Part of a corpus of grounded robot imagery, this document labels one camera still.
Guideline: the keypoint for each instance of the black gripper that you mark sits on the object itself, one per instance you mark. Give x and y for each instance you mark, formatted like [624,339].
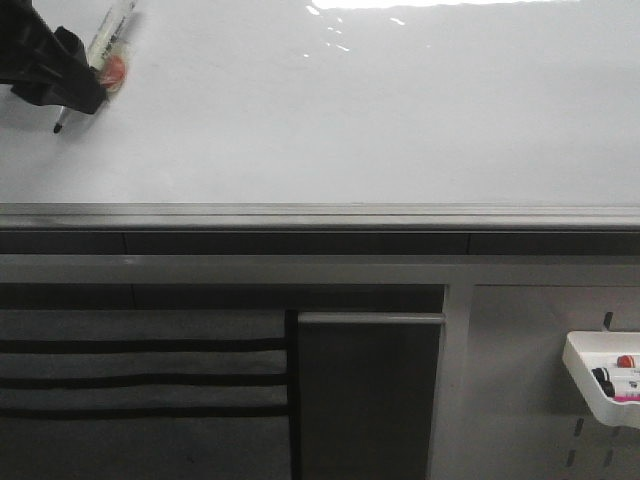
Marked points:
[55,61]

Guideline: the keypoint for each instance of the pink marker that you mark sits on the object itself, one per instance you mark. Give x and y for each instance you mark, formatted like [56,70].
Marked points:
[629,398]

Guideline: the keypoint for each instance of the white plastic tray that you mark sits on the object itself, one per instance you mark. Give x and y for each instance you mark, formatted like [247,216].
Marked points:
[586,350]

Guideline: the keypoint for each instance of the dark grey flat panel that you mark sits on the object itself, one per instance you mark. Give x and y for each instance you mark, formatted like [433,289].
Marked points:
[367,389]

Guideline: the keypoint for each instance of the grey fabric pocket organizer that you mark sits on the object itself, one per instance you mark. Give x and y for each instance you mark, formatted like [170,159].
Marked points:
[124,394]

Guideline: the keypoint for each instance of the red capped marker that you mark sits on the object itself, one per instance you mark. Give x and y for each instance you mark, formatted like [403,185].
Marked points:
[628,361]

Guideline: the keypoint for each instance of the black capped marker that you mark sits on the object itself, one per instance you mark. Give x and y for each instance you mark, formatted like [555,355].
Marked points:
[618,382]

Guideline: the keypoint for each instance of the grey pegboard panel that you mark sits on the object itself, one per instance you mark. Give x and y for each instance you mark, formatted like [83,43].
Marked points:
[521,415]

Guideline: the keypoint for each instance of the white whiteboard with metal frame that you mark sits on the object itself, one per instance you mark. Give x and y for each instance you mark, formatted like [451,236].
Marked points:
[452,114]

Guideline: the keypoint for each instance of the white black dry-erase marker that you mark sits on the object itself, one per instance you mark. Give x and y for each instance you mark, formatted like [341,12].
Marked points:
[106,54]

